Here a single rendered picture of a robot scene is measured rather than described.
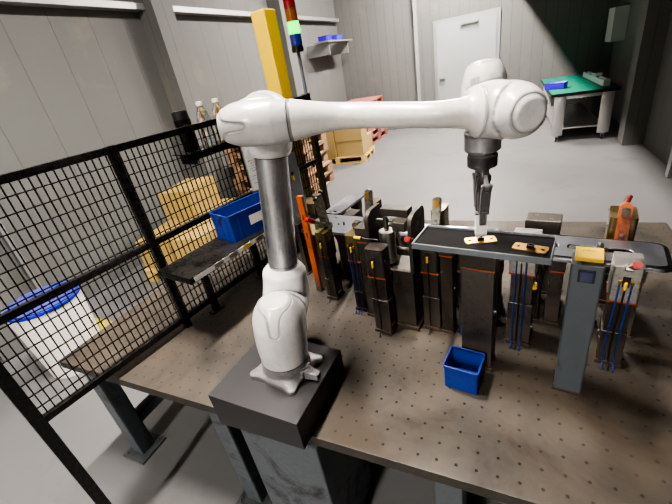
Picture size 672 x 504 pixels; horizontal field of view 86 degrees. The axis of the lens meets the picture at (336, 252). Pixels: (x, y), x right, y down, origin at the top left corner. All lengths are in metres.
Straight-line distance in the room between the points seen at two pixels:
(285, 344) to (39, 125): 3.64
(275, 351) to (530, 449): 0.74
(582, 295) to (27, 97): 4.29
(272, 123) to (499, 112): 0.49
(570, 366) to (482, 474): 0.40
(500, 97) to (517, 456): 0.88
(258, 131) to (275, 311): 0.50
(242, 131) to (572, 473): 1.15
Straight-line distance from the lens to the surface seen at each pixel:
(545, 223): 1.59
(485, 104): 0.81
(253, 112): 0.92
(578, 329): 1.19
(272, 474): 1.55
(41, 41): 4.61
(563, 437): 1.25
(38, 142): 4.35
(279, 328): 1.09
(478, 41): 9.33
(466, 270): 1.14
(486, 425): 1.23
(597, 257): 1.09
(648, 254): 1.49
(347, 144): 7.01
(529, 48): 9.37
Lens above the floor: 1.67
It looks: 27 degrees down
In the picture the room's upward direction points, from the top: 11 degrees counter-clockwise
